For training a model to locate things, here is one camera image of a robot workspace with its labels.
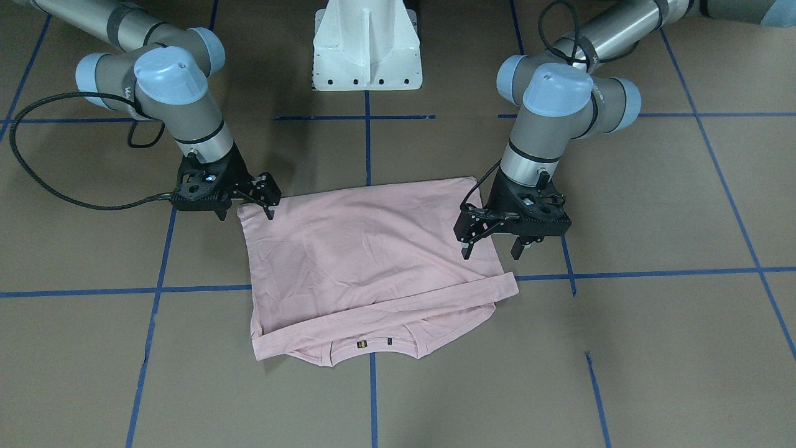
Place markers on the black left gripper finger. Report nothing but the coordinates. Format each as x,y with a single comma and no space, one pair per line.
474,224
520,245

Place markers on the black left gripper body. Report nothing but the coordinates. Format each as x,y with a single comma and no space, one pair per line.
499,198

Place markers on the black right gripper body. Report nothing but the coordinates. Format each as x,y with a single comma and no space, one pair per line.
239,173

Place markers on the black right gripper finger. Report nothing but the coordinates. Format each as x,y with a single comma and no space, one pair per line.
263,191

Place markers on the pink Snoopy t-shirt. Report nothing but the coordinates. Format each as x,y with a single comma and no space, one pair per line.
348,272

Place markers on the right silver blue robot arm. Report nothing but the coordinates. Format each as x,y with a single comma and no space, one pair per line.
160,73

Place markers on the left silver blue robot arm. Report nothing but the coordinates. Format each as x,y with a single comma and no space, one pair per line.
560,100

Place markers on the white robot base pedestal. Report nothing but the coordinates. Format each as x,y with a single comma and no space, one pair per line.
367,45

